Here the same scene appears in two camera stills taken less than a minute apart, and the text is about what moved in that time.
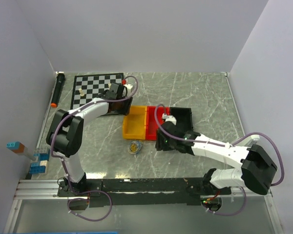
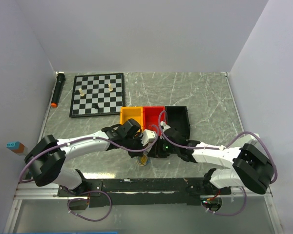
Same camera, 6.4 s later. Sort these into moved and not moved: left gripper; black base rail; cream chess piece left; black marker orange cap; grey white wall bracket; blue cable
Moved: left gripper; blue cable
Not moved: cream chess piece left; black marker orange cap; black base rail; grey white wall bracket
